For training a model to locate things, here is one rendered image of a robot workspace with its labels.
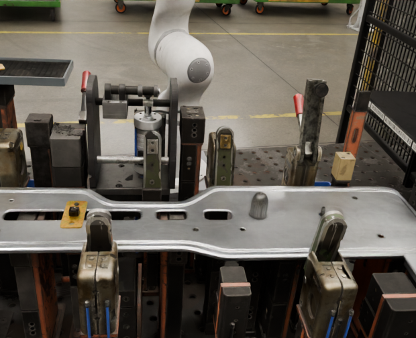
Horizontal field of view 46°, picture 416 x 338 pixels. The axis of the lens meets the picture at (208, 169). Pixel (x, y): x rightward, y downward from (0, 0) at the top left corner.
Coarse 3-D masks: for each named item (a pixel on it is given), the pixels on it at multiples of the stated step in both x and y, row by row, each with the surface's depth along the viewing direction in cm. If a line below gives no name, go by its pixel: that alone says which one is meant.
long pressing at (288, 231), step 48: (0, 192) 92; (48, 192) 94; (96, 192) 94; (240, 192) 98; (288, 192) 100; (336, 192) 101; (384, 192) 102; (0, 240) 80; (48, 240) 81; (144, 240) 83; (192, 240) 84; (240, 240) 84; (288, 240) 85; (384, 240) 87
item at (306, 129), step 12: (312, 84) 96; (324, 84) 94; (312, 96) 98; (324, 96) 95; (312, 108) 99; (312, 120) 100; (300, 132) 102; (312, 132) 101; (300, 144) 102; (312, 144) 103; (300, 156) 102; (312, 156) 102
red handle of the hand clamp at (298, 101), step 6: (294, 96) 109; (300, 96) 108; (294, 102) 109; (300, 102) 107; (300, 108) 107; (300, 114) 106; (300, 120) 106; (300, 126) 105; (306, 144) 103; (306, 150) 102; (306, 156) 102
